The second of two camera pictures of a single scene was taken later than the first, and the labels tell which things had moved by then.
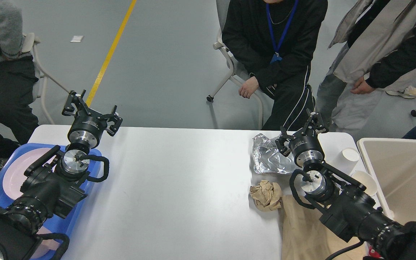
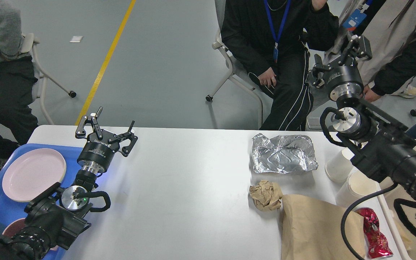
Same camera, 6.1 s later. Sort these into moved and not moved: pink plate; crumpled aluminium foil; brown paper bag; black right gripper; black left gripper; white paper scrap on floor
Moved: black left gripper; black right gripper
Not moved: pink plate; brown paper bag; crumpled aluminium foil; white paper scrap on floor
